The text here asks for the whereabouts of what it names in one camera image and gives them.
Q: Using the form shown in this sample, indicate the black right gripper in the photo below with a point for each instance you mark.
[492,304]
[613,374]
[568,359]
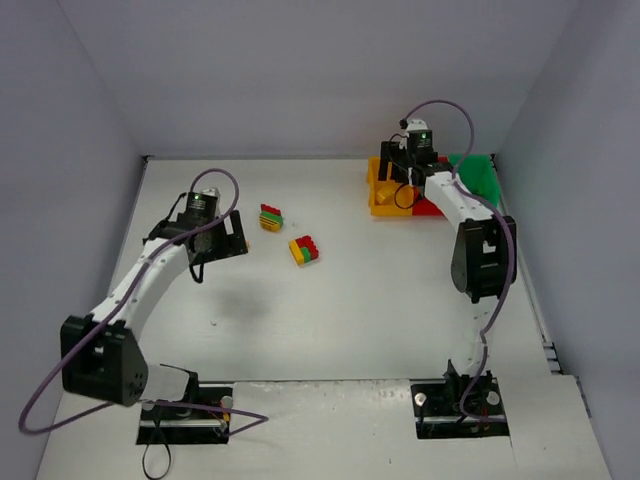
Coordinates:
[392,163]

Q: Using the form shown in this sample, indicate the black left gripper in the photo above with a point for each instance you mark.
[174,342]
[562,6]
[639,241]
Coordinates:
[226,240]

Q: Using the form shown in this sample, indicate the red green yellow striped stack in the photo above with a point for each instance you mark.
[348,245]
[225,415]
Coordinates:
[270,218]

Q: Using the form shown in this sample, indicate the yellow red green lego stack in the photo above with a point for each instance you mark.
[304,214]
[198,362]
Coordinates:
[303,250]

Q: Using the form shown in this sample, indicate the yellow orange oval lego piece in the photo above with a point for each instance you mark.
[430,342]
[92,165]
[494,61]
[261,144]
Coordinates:
[385,195]

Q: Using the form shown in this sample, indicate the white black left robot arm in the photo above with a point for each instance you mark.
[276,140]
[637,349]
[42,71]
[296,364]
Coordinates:
[105,361]

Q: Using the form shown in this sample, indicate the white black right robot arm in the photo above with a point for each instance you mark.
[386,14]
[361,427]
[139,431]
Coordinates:
[483,265]

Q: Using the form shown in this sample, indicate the yellow plastic bin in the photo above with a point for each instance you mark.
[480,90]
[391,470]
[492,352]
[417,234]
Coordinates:
[403,199]

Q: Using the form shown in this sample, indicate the red plastic bin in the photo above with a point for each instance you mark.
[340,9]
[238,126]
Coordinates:
[421,206]

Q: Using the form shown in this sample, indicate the green plastic bin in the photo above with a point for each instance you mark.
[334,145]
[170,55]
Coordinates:
[477,174]

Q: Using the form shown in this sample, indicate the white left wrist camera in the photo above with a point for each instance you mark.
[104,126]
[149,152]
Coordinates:
[211,192]

